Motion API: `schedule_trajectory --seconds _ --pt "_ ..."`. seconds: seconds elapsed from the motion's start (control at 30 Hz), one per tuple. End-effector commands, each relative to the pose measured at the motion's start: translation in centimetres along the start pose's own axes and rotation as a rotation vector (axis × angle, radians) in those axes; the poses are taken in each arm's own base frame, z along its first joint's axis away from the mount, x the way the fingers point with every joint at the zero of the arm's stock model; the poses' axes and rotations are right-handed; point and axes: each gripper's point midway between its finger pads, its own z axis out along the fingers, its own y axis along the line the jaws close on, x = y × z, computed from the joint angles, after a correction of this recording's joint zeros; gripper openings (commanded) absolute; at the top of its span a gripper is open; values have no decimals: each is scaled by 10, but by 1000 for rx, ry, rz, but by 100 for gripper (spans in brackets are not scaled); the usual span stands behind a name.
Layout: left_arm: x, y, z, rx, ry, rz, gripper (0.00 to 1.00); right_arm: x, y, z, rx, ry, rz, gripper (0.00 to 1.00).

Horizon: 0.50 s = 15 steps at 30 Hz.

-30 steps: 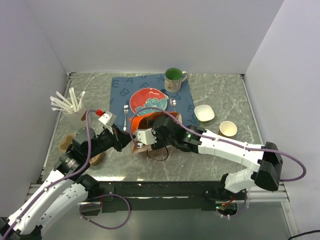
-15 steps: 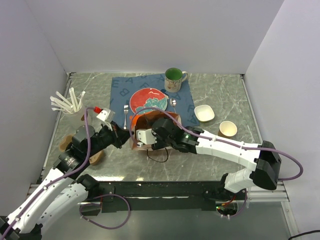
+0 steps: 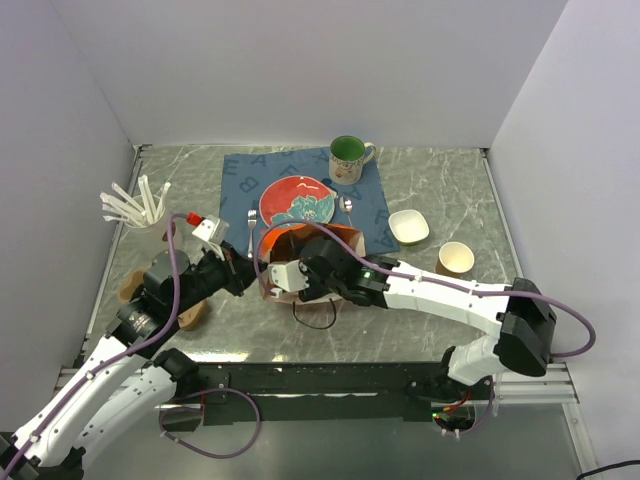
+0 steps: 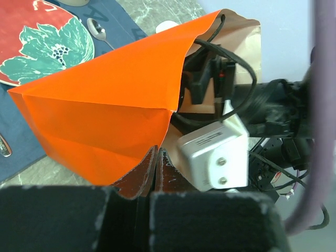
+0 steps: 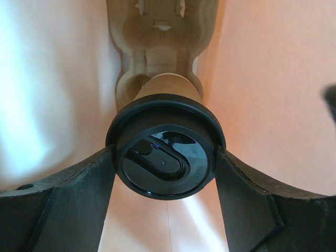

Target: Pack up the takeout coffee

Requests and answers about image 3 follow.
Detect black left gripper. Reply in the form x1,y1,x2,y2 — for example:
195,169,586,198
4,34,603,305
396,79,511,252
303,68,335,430
171,238,268,315

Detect orange paper bag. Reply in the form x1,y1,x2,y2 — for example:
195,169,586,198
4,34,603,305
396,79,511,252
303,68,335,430
250,221,365,331

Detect brown cardboard cup carrier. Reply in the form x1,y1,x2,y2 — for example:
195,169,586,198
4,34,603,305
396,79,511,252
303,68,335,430
118,268,207,331

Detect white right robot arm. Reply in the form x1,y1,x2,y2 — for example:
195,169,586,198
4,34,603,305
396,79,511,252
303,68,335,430
300,238,557,399

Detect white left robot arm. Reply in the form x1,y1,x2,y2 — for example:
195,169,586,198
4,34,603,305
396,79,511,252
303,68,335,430
1,244,266,479

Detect silver fork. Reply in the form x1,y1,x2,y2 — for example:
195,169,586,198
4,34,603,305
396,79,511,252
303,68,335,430
247,209,257,259

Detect silver spoon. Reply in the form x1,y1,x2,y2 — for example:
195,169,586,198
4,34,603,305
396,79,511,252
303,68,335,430
339,196,353,227

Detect white square bowl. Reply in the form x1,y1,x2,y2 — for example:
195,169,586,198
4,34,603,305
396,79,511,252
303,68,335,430
388,209,430,245

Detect red teal floral plate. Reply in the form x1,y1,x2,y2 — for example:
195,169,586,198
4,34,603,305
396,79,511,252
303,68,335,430
259,175,335,226

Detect blue letter placemat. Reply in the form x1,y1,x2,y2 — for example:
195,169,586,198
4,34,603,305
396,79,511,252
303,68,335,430
219,147,400,254

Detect white straw holder cup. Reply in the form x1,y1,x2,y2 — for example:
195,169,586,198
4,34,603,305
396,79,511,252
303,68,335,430
125,208,170,257

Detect green interior ceramic mug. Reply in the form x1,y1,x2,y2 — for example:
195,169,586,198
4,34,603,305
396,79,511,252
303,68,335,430
329,135,377,185

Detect white wrapped straws bundle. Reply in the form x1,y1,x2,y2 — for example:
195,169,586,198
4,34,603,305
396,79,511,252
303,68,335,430
99,175,171,228

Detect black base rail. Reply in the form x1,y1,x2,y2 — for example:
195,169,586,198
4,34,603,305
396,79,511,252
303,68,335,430
166,362,491,426

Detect purple cable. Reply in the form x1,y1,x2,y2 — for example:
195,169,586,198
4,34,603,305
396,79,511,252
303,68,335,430
158,389,261,459

